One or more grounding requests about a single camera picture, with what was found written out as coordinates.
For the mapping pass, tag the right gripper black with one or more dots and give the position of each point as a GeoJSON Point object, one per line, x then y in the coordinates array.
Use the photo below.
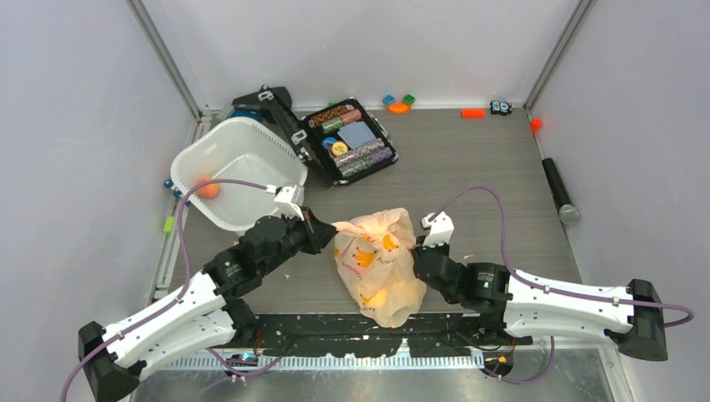
{"type": "Point", "coordinates": [445, 248]}

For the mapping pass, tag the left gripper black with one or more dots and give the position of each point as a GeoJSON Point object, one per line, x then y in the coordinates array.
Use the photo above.
{"type": "Point", "coordinates": [317, 232]}

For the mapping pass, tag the translucent plastic bag banana print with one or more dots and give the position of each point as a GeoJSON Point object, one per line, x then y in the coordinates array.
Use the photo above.
{"type": "Point", "coordinates": [374, 258]}

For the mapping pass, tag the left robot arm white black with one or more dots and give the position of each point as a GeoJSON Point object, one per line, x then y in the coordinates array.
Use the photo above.
{"type": "Point", "coordinates": [208, 311]}

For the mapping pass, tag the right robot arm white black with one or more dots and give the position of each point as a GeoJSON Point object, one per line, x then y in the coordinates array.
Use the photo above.
{"type": "Point", "coordinates": [516, 304]}

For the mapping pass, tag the orange fake peach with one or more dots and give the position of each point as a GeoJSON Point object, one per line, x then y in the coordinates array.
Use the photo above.
{"type": "Point", "coordinates": [209, 190]}

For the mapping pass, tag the black poker chip case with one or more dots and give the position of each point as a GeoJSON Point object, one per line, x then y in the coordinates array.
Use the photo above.
{"type": "Point", "coordinates": [342, 143]}

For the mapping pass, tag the white plastic basin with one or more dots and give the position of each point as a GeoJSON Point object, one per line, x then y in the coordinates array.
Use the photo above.
{"type": "Point", "coordinates": [238, 148]}

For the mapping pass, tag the blue toy cube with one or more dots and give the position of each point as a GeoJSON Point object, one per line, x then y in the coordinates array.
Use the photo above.
{"type": "Point", "coordinates": [388, 100]}

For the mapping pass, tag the black microphone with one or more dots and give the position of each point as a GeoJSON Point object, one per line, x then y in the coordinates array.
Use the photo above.
{"type": "Point", "coordinates": [567, 212]}

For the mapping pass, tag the green toy cube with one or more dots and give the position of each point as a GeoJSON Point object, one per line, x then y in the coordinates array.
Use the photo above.
{"type": "Point", "coordinates": [408, 100]}

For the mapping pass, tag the orange block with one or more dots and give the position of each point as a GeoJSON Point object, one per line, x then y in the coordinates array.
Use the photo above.
{"type": "Point", "coordinates": [475, 113]}

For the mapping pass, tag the green clip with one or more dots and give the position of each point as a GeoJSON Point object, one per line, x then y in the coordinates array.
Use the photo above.
{"type": "Point", "coordinates": [168, 225]}

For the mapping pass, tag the small toy car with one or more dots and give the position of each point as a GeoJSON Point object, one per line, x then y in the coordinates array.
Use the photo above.
{"type": "Point", "coordinates": [500, 107]}

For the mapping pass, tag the orange corner piece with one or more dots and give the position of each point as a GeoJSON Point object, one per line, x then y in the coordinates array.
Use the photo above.
{"type": "Point", "coordinates": [535, 125]}

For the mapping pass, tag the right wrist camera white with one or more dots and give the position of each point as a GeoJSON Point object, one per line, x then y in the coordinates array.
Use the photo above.
{"type": "Point", "coordinates": [438, 229]}

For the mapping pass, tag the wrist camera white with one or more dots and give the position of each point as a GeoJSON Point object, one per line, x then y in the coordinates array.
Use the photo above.
{"type": "Point", "coordinates": [438, 229]}
{"type": "Point", "coordinates": [288, 199]}

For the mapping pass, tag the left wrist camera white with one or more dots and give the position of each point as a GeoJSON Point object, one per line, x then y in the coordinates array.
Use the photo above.
{"type": "Point", "coordinates": [288, 199]}

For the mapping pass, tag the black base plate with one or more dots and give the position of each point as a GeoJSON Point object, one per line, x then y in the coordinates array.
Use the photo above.
{"type": "Point", "coordinates": [425, 334]}

